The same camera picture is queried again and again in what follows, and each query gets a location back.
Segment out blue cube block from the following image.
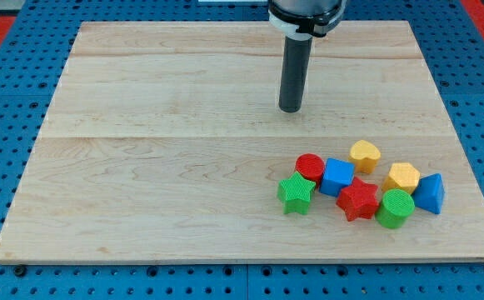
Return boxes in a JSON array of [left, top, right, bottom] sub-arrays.
[[319, 157, 355, 198]]

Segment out green star block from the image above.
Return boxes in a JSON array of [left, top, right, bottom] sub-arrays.
[[277, 171, 316, 215]]

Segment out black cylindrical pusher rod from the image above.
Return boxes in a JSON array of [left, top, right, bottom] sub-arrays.
[[278, 37, 312, 113]]

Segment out yellow heart block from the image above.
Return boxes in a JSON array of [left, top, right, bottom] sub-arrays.
[[348, 140, 382, 174]]

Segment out green cylinder block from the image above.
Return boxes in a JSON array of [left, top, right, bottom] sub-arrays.
[[375, 188, 415, 229]]

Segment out yellow hexagon block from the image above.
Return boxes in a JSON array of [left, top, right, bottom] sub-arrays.
[[382, 162, 421, 194]]

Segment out blue triangle block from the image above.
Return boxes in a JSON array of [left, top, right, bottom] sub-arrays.
[[412, 173, 445, 214]]

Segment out red star block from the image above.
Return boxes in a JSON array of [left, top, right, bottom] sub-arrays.
[[337, 177, 379, 222]]

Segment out red cylinder block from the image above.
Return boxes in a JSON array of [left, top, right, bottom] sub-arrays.
[[295, 153, 325, 187]]

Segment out wooden board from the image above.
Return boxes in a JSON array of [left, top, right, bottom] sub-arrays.
[[0, 21, 484, 265]]

